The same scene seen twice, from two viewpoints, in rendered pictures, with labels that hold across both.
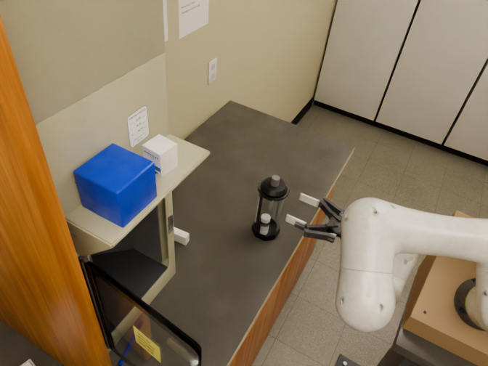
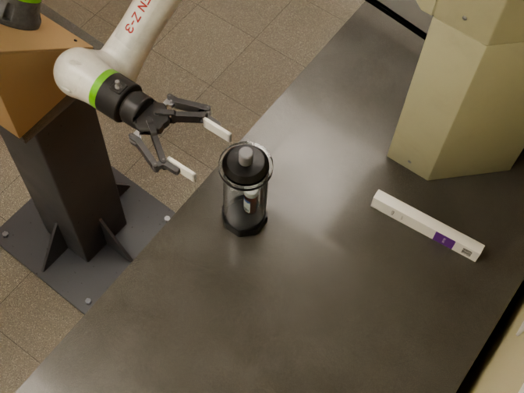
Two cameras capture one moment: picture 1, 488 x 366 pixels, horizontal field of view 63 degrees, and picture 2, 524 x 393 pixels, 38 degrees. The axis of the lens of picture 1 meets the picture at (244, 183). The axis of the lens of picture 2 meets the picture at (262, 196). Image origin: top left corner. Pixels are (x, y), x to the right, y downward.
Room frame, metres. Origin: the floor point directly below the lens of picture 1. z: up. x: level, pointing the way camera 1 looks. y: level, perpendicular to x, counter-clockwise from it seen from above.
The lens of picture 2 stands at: (1.75, 0.05, 2.43)
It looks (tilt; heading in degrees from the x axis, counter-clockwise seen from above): 61 degrees down; 189
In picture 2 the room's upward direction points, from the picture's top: 4 degrees clockwise
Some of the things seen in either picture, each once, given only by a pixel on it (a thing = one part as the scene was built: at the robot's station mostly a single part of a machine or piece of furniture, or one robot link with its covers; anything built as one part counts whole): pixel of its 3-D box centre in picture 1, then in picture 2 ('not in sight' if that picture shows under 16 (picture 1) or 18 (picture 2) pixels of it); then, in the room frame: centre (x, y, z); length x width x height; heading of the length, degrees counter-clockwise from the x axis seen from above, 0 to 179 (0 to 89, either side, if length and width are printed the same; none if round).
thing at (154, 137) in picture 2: (329, 212); (157, 143); (0.95, -0.30, 1.12); 0.11 x 0.01 x 0.04; 31
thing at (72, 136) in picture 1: (92, 207); (518, 27); (0.66, 0.37, 1.33); 0.32 x 0.25 x 0.77; 156
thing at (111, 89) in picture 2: not in sight; (120, 97); (0.85, -0.40, 1.12); 0.09 x 0.06 x 0.12; 156
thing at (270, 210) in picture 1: (269, 208); (245, 190); (0.98, -0.10, 1.06); 0.11 x 0.11 x 0.21
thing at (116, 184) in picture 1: (118, 184); not in sight; (0.52, 0.23, 1.56); 0.10 x 0.10 x 0.09; 66
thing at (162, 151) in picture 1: (160, 155); not in sight; (0.63, 0.18, 1.54); 0.05 x 0.05 x 0.06; 60
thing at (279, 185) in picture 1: (274, 184); (246, 161); (0.98, -0.10, 1.18); 0.09 x 0.09 x 0.07
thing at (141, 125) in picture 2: (342, 227); (146, 115); (0.88, -0.33, 1.12); 0.09 x 0.08 x 0.07; 66
